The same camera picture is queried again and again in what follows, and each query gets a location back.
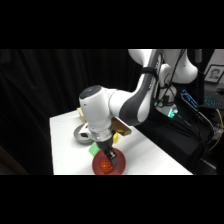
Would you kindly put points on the black curtain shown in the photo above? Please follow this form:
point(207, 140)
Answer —
point(40, 83)

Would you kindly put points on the wooden box with red front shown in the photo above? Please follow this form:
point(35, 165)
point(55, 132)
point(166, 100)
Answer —
point(80, 113)

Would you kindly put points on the blue lit device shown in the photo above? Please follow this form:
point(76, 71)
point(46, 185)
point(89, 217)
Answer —
point(190, 98)

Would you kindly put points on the tan wooden wrist mount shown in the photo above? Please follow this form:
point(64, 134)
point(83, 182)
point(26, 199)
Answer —
point(121, 127)

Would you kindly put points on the pink bowl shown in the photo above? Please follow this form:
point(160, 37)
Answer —
point(120, 163)

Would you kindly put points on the framed portrait picture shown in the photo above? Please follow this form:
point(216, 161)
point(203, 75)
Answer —
point(214, 74)

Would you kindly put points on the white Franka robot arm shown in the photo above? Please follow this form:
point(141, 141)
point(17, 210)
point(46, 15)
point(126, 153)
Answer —
point(133, 106)

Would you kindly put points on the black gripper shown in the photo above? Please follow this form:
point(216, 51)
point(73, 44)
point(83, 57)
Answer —
point(104, 146)

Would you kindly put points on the grey bowl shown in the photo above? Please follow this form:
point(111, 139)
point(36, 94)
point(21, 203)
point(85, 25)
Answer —
point(79, 135)

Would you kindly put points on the black robot stand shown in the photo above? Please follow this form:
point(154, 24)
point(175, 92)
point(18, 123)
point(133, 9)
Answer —
point(173, 140)

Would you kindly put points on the green cylinder block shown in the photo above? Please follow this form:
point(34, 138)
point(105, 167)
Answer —
point(93, 149)

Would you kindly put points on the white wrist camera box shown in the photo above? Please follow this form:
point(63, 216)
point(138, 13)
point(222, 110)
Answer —
point(85, 132)

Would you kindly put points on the small green light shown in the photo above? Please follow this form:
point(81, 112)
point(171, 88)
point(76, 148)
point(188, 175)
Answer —
point(172, 113)

